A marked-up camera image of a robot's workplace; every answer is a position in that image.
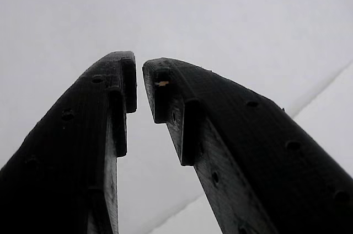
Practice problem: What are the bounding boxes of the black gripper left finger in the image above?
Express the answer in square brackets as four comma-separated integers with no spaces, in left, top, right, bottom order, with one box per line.
[0,50,138,234]

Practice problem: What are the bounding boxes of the white sheet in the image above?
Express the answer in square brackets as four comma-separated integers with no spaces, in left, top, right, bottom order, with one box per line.
[0,0,353,234]

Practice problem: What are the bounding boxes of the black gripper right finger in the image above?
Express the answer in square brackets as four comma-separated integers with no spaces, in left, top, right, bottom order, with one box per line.
[142,57,353,234]

